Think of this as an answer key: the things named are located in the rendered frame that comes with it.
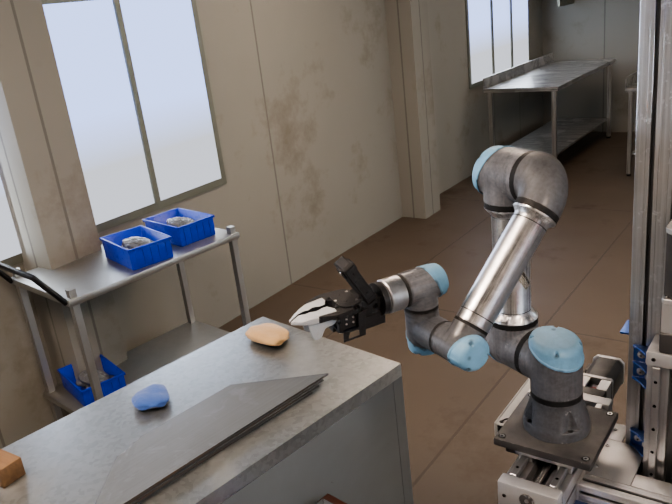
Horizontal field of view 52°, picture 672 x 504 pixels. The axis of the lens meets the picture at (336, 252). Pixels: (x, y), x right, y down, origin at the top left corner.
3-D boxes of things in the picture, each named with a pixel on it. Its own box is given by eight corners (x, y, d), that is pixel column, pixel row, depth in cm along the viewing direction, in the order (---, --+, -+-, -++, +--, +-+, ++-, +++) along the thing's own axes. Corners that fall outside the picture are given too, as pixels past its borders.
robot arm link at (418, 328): (429, 367, 148) (426, 320, 144) (400, 348, 157) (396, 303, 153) (459, 355, 151) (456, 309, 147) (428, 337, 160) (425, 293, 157)
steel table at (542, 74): (614, 137, 886) (616, 49, 849) (558, 181, 725) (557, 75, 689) (552, 136, 932) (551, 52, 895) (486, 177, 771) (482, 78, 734)
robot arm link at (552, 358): (556, 408, 153) (556, 354, 148) (514, 384, 164) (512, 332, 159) (595, 390, 158) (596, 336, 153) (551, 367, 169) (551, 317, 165)
